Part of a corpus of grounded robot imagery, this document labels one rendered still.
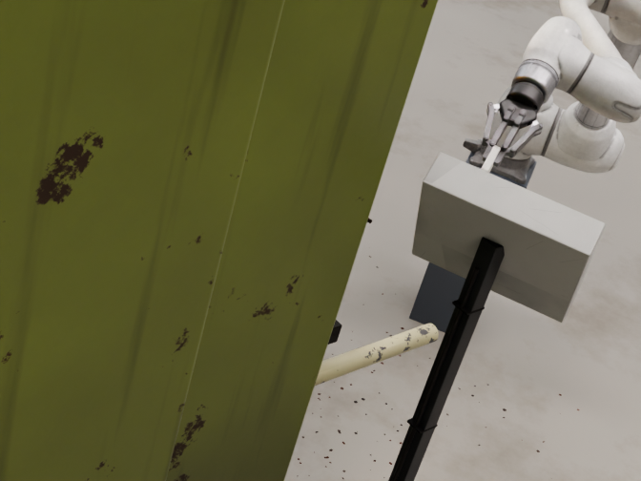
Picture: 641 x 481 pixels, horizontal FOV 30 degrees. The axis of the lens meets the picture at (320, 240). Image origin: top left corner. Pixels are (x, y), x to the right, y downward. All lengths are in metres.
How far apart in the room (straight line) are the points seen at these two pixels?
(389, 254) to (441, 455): 1.01
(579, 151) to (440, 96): 2.03
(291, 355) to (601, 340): 2.07
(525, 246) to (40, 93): 1.12
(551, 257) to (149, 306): 0.83
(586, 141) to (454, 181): 1.32
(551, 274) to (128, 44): 1.10
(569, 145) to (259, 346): 1.59
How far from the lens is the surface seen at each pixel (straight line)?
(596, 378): 4.05
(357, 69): 1.98
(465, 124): 5.36
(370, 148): 2.12
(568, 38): 2.67
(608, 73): 2.66
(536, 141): 3.61
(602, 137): 3.56
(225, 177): 1.75
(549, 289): 2.38
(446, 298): 3.88
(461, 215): 2.30
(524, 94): 2.58
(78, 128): 1.54
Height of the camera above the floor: 2.21
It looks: 32 degrees down
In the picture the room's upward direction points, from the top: 17 degrees clockwise
